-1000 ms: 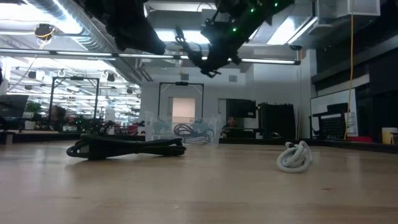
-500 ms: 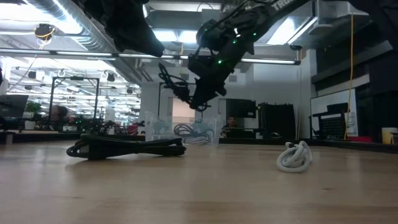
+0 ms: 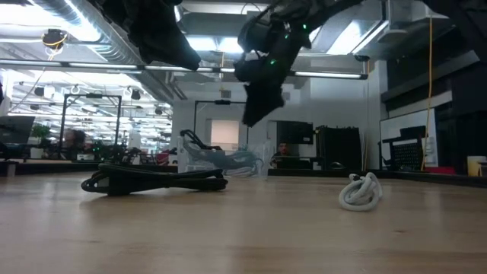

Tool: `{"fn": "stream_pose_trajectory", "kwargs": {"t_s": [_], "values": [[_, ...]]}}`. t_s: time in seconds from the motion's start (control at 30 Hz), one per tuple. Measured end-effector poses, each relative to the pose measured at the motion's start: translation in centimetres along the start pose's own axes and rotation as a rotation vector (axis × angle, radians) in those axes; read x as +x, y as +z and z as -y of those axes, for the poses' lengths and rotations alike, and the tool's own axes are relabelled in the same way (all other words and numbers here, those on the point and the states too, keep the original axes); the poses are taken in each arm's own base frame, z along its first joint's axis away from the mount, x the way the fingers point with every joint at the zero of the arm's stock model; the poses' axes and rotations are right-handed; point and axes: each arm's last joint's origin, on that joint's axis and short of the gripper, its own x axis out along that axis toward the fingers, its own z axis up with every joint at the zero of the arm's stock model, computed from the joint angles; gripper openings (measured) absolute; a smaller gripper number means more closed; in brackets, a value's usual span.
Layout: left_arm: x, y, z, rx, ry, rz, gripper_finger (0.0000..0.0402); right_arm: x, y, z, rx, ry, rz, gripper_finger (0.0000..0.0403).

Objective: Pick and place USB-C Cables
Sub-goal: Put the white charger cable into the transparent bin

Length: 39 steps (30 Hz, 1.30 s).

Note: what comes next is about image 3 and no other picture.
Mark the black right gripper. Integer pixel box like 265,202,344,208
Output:
233,11,314,129

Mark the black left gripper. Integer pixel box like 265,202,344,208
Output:
100,0,202,72

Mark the short black cable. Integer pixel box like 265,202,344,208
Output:
179,129,224,153

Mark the person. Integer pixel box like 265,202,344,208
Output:
270,142,294,169
60,128,88,160

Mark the clear plastic container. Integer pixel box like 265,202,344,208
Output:
176,133,272,180

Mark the long ceiling light strip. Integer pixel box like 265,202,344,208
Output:
0,58,369,81

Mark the black cabinet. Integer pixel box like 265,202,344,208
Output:
314,125,363,172

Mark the background green plant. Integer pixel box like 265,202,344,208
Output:
30,123,52,159

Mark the dark computer monitor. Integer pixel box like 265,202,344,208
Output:
0,115,36,160

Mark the black camera rig frame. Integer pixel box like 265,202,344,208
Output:
193,99,250,146
59,93,123,155

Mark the black wall screen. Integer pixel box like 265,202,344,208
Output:
276,120,314,146

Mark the thick black bundled cable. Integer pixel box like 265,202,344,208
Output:
80,163,229,197

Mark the white coiled USB-C cable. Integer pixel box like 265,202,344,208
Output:
338,171,384,212

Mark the black aluminium table frame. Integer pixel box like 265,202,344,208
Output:
0,159,487,188

